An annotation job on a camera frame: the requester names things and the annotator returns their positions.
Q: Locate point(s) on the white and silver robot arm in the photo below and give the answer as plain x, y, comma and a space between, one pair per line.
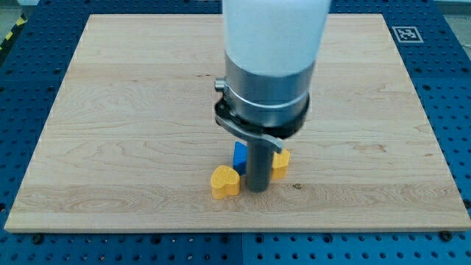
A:
270, 51

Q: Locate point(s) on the blue triangle block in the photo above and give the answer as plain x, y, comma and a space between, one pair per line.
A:
240, 157

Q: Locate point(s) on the yellow hexagon block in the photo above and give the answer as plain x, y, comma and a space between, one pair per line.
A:
280, 164

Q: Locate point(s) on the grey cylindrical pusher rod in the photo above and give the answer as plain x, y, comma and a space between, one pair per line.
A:
259, 163

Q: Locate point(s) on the yellow heart block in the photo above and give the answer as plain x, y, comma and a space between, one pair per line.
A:
225, 181

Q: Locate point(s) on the light wooden board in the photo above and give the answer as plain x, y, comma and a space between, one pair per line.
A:
131, 143

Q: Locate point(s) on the white fiducial marker tag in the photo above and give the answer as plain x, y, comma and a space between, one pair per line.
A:
407, 34

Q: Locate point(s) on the yellow black hazard tape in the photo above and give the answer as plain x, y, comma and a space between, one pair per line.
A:
14, 33

